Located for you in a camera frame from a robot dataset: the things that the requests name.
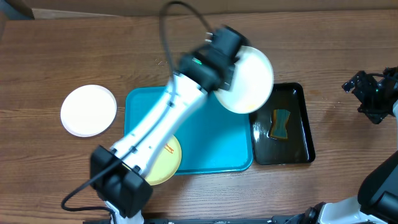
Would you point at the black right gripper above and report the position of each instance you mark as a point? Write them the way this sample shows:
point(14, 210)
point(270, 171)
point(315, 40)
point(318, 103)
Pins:
point(379, 115)

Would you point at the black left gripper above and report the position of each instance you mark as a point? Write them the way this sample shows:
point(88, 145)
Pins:
point(227, 77)

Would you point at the green yellow sponge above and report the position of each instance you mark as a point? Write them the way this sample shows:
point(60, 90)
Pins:
point(279, 122)

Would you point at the yellow plate with orange stain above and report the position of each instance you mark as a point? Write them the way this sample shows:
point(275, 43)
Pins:
point(166, 164)

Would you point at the white plate with red stain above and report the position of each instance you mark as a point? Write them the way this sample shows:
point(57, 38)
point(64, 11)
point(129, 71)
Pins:
point(88, 111)

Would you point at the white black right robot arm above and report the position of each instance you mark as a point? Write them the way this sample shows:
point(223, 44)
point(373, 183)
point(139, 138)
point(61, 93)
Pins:
point(376, 201)

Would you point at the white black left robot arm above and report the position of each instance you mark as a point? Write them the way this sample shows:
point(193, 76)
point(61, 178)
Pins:
point(118, 174)

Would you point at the teal plastic tray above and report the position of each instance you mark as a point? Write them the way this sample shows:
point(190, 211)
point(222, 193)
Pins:
point(214, 140)

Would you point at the black tray with water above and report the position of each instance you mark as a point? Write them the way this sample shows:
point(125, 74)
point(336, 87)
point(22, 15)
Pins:
point(299, 147)

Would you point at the cardboard sheet at back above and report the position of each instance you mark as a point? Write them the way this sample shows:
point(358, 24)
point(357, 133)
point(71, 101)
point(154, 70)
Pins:
point(151, 7)

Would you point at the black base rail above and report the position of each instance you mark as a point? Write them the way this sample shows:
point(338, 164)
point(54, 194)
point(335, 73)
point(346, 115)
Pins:
point(274, 220)

